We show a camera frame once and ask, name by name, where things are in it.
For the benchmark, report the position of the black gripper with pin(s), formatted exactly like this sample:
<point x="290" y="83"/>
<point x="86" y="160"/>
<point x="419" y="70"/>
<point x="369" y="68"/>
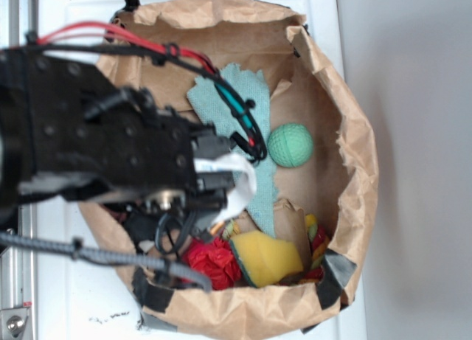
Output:
<point x="168" y="218"/>

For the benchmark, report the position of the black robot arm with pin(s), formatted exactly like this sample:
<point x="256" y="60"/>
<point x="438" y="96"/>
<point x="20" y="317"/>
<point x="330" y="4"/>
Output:
<point x="67" y="131"/>

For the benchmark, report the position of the red crumpled tissue ball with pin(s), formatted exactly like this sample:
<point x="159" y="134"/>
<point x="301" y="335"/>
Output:
<point x="214" y="260"/>

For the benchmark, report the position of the light teal cloth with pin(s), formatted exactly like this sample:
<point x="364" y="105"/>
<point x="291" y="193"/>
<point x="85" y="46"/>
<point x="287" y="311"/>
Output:
<point x="209" y="107"/>

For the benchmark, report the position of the yellow green sponge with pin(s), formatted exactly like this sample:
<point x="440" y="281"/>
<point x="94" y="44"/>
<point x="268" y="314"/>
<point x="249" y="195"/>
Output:
<point x="264" y="260"/>

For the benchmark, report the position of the brown paper bag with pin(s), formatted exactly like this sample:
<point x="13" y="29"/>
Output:
<point x="339" y="184"/>

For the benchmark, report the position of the green rubber ball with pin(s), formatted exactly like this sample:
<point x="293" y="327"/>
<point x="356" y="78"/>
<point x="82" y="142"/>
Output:
<point x="290" y="145"/>

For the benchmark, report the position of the aluminium frame rail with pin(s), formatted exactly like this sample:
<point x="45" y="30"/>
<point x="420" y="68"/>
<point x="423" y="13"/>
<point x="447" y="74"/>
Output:
<point x="18" y="266"/>

